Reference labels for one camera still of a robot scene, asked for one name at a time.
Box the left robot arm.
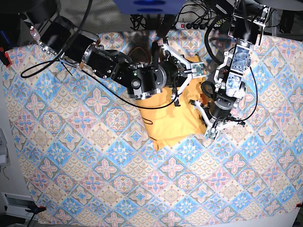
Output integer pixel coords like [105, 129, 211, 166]
[201, 0, 270, 122]

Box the white rail bottom left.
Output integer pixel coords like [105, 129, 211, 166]
[1, 192, 35, 220]

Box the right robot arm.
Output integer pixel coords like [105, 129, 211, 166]
[21, 0, 190, 103]

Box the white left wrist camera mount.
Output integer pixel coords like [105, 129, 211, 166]
[189, 100, 246, 140]

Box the white box left edge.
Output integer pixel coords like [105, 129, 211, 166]
[0, 129, 10, 167]

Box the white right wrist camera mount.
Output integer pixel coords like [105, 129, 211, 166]
[160, 38, 207, 103]

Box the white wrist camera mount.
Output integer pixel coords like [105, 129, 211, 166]
[189, 100, 246, 140]
[160, 38, 207, 103]

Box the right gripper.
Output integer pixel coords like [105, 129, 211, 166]
[157, 61, 185, 89]

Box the yellow T-shirt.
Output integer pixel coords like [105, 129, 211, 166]
[134, 54, 207, 151]

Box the red clamp left top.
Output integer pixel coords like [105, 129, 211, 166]
[0, 47, 12, 67]

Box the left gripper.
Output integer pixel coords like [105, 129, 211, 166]
[208, 98, 237, 119]

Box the white power strip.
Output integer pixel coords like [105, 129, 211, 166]
[175, 22, 208, 30]

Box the patterned tile tablecloth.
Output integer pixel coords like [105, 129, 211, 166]
[0, 36, 303, 227]

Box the purple base plate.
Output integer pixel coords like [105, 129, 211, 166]
[114, 0, 185, 15]

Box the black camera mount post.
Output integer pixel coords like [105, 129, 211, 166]
[157, 14, 176, 38]

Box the orange clamp bottom right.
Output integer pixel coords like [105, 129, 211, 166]
[296, 203, 303, 208]

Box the black orange clamp bottom left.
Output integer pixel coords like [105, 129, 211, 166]
[25, 205, 46, 215]

